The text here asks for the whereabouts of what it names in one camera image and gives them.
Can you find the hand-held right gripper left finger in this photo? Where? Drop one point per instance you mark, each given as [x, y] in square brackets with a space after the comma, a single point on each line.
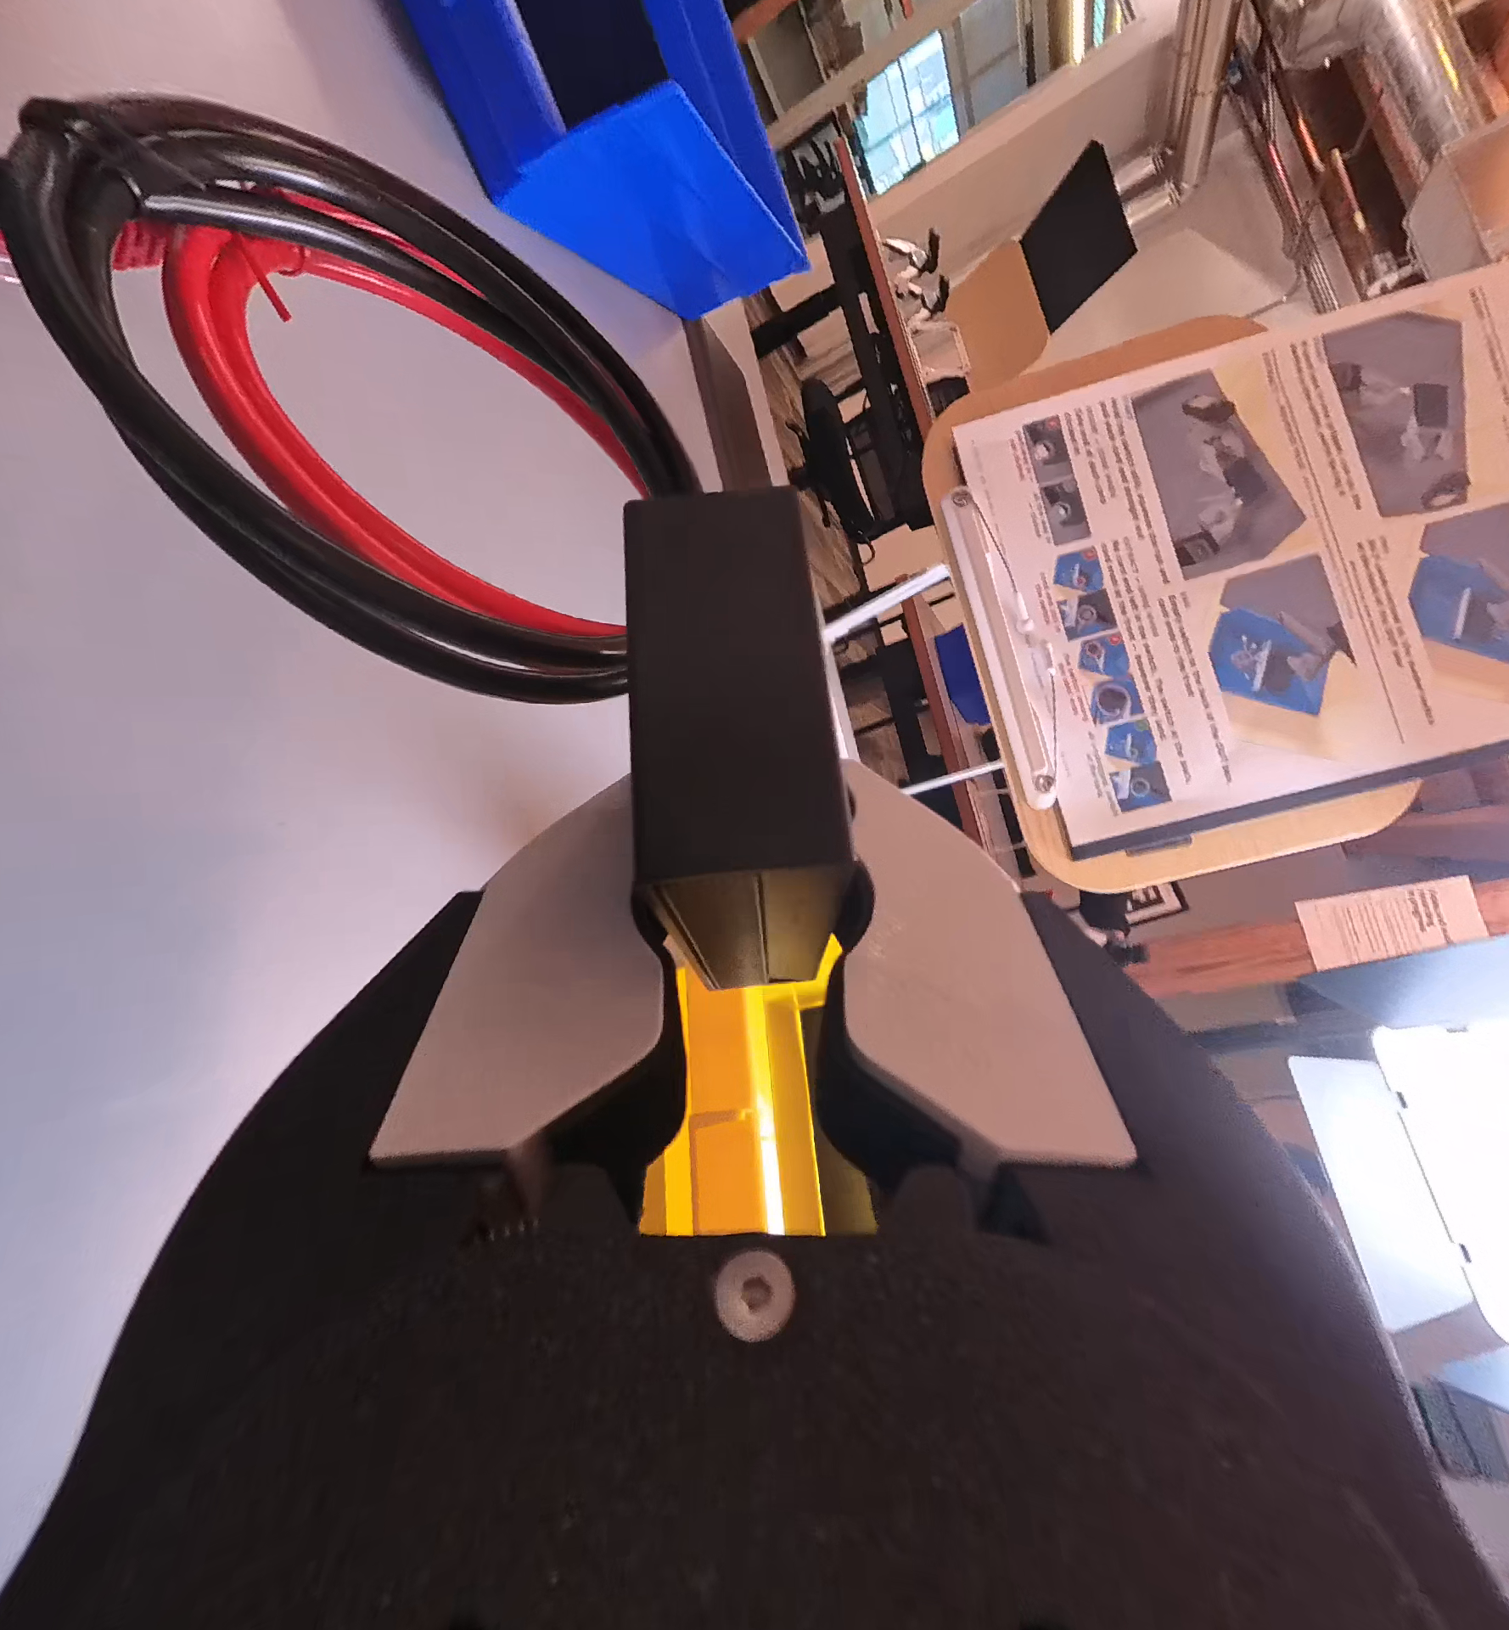
[540, 982]

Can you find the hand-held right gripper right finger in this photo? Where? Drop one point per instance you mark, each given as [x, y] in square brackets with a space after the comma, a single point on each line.
[972, 993]

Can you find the wooden clipboard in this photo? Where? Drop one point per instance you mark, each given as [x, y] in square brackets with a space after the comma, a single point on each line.
[1212, 855]

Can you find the clear clipboard clip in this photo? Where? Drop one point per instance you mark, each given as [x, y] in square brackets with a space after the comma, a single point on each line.
[997, 611]

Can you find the white paper note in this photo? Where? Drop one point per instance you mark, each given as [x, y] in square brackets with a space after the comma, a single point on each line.
[1391, 924]

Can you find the white panel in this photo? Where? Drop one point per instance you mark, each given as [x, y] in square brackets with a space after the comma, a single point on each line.
[1469, 1147]

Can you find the printed instruction sheet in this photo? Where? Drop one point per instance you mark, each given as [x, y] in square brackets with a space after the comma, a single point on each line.
[1340, 572]

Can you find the blue plastic bin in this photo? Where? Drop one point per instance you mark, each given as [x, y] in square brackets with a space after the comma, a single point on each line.
[653, 190]

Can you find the silver ventilation duct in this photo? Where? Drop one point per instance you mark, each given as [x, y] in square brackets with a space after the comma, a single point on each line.
[1405, 65]

